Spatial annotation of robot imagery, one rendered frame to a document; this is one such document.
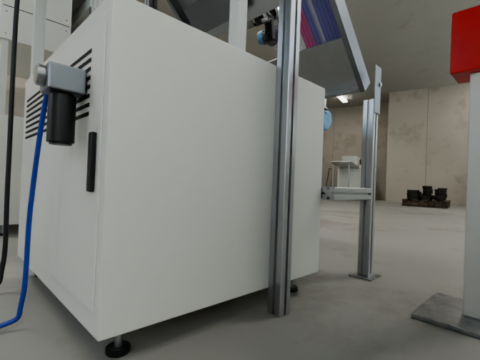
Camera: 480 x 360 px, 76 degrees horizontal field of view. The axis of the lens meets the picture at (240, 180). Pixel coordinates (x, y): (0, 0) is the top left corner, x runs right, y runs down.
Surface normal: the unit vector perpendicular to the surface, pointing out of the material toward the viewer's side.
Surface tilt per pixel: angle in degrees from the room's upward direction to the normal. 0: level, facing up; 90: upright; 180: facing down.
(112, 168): 90
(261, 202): 90
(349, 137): 90
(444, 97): 90
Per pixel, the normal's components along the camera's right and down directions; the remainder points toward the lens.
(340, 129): -0.55, -0.03
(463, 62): -0.71, -0.04
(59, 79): 0.70, 0.02
